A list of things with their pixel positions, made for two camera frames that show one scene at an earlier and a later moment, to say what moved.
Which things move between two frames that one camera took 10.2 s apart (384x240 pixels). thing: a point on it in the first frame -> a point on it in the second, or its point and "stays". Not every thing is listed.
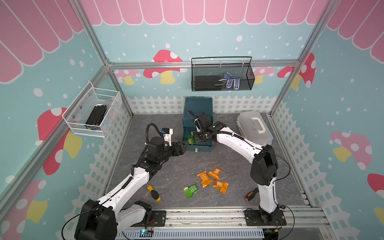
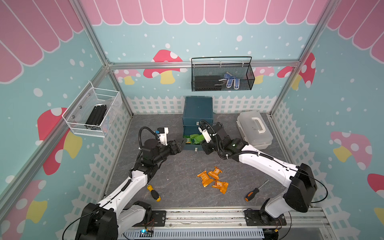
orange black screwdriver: x=251 y=195 stays
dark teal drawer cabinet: x=197 y=105 stays
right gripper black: x=195 y=137 -> x=205 y=148
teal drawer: x=205 y=146 stays
